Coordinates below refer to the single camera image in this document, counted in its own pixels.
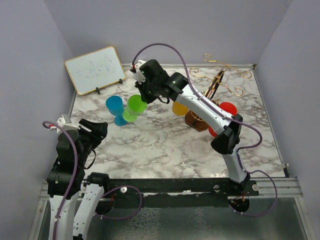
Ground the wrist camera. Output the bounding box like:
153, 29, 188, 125
48, 114, 79, 135
130, 60, 146, 85

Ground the gold wire wine glass rack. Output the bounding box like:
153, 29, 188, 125
184, 53, 252, 132

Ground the blue plastic wine glass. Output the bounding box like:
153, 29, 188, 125
105, 95, 127, 127

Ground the red plastic wine glass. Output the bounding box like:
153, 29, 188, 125
208, 102, 238, 137

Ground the yellow plastic wine glass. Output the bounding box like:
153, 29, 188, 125
171, 101, 189, 116

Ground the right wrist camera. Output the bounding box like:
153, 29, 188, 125
130, 60, 146, 85

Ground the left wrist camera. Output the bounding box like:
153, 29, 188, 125
48, 114, 79, 135

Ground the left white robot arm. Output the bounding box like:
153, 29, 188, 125
43, 116, 111, 240

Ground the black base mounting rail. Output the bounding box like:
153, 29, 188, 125
82, 176, 261, 210

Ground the aluminium frame rail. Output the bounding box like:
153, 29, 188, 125
38, 177, 304, 201

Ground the small framed whiteboard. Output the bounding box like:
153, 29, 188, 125
64, 46, 126, 96

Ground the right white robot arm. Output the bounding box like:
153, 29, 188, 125
131, 59, 250, 196

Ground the green plastic wine glass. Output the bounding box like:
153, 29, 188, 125
122, 94, 147, 123

